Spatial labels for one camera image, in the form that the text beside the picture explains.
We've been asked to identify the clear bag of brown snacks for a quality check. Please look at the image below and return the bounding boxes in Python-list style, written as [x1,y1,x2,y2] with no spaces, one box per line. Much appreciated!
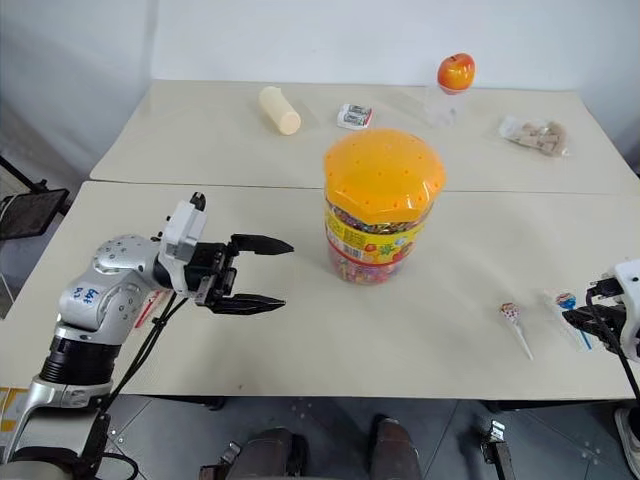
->
[491,115,572,159]

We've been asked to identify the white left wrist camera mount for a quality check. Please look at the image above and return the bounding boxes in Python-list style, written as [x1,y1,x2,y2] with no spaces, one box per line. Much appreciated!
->
[157,191,209,297]

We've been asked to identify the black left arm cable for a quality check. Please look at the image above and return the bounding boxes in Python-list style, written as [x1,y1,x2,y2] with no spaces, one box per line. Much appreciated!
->
[74,292,184,480]

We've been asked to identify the clear bottle with apple cap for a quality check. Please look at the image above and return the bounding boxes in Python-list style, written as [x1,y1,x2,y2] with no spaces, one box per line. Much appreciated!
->
[423,83,467,127]

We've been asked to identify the white small packet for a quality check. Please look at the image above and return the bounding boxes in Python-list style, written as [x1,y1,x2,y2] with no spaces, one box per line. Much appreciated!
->
[336,102,377,132]

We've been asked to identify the cream foam cylinder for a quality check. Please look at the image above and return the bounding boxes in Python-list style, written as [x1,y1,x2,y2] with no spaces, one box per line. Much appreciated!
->
[257,85,302,137]

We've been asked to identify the yellow cardboard box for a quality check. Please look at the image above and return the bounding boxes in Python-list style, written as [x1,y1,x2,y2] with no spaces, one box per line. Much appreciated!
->
[0,386,29,432]

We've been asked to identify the dark rounded shape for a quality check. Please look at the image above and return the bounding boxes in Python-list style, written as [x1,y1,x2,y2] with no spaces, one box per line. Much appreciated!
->
[238,426,307,480]
[370,415,420,480]

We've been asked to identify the clear plastic lollipop jar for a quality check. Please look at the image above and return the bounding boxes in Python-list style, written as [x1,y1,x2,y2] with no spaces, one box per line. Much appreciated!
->
[323,192,432,285]

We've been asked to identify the orange apple shaped container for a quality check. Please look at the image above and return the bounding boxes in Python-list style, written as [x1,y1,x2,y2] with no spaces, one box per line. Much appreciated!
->
[436,52,477,96]

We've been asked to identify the blue red lollipop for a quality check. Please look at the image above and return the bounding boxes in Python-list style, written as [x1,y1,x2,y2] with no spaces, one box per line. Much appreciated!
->
[543,288,595,352]

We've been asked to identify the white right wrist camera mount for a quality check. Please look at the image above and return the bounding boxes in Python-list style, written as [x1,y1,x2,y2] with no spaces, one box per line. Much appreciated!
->
[602,258,640,362]

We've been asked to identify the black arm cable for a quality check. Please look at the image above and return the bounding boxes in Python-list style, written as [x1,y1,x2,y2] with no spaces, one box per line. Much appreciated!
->
[583,292,640,404]
[74,292,184,480]

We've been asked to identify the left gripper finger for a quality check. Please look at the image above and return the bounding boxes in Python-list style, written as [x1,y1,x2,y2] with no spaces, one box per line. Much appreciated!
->
[229,232,296,259]
[214,293,288,317]

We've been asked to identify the black chair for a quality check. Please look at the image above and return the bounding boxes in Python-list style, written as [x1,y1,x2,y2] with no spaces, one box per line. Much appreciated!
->
[0,154,71,242]

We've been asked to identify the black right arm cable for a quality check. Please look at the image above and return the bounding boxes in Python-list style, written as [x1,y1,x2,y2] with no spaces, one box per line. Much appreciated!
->
[583,292,640,404]

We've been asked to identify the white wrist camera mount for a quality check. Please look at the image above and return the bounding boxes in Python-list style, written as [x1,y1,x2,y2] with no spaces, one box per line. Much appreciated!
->
[157,191,209,297]
[602,258,640,362]

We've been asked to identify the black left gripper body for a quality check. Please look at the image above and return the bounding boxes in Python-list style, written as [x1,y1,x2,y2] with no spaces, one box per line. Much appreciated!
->
[183,242,241,314]

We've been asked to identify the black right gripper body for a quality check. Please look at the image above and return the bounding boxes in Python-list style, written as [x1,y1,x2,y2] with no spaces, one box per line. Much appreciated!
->
[593,285,629,335]

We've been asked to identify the orange plastic jar lid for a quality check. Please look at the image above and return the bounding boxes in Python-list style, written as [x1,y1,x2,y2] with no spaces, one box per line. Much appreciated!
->
[322,127,447,226]

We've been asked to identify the red white wrapped lollipop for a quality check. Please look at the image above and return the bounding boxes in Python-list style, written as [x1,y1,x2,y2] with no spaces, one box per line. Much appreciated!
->
[499,300,535,362]

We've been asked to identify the white shoe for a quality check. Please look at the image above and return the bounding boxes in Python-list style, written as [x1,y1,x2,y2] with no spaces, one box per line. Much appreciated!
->
[614,406,640,467]

